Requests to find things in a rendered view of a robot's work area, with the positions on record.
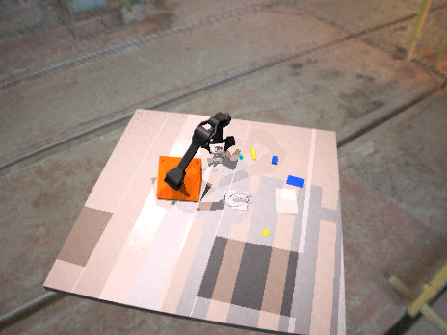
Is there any blue flat plate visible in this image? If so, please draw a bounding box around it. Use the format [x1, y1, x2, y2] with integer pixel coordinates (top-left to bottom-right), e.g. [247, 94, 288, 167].
[286, 175, 304, 188]

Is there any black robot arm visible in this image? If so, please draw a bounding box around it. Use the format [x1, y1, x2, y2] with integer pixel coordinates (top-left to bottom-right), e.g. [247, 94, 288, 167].
[163, 112, 231, 191]

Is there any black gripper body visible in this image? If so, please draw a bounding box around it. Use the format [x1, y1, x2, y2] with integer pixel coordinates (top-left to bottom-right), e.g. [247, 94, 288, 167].
[201, 134, 235, 148]

